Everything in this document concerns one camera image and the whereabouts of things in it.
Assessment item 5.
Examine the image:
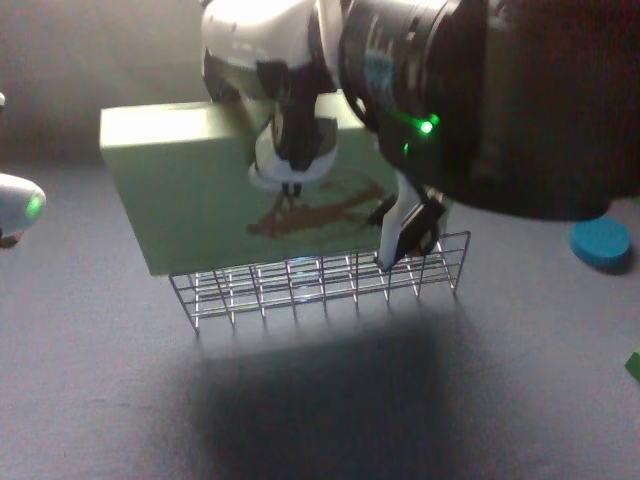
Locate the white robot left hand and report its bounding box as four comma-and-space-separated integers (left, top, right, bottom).
0, 92, 47, 249

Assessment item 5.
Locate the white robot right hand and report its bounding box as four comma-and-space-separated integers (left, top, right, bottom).
199, 0, 447, 274

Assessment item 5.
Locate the pale green book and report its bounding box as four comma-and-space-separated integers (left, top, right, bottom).
98, 92, 401, 277

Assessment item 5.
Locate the grey table cloth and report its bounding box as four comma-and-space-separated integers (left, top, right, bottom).
0, 159, 640, 480

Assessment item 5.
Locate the blue round disc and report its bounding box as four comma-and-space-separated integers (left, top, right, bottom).
568, 215, 632, 274

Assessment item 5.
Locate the green block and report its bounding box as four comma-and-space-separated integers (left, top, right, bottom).
624, 342, 640, 384

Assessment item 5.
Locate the silver wire rack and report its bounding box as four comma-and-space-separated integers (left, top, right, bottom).
168, 230, 472, 335

